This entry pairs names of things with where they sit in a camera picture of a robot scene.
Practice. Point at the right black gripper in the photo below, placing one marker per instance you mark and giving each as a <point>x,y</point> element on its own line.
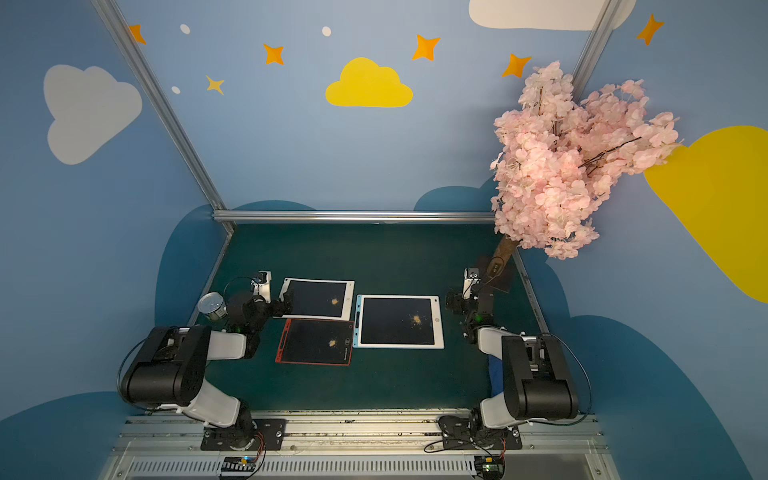
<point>458,301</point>

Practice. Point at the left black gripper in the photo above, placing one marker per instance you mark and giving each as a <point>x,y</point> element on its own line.
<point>278,303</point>

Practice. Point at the white blue drawing tablet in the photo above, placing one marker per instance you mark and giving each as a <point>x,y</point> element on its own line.
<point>398,322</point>

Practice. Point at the blue wiping cloth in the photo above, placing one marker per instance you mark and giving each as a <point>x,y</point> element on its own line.
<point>496,376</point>

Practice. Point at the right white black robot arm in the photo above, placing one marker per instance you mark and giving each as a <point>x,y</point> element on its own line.
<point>530,374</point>

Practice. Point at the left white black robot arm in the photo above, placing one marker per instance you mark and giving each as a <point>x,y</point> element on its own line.
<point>169,370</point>

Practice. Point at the dark square tree base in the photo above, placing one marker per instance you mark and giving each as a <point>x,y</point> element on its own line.
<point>494,273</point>

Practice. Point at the silver tin can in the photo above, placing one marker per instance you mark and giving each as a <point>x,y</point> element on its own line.
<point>212,305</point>

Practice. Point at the left small circuit board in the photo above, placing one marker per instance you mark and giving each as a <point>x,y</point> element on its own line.
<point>237,467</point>

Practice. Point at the small circuit board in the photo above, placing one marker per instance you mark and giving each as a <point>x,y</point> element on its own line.
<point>237,467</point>
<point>488,467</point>

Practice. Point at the right small circuit board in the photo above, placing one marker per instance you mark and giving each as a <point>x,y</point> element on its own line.
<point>488,467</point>

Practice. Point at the pink cherry blossom tree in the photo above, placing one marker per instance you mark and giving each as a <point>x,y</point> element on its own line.
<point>560,158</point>

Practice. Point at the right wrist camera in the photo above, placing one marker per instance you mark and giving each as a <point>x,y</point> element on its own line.
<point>472,279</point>

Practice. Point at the white frame drawing tablet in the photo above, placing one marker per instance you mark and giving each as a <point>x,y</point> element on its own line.
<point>317,299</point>

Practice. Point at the red frame drawing tablet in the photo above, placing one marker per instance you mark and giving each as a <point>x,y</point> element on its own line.
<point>316,342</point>

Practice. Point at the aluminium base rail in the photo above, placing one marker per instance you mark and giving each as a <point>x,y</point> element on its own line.
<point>362,444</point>

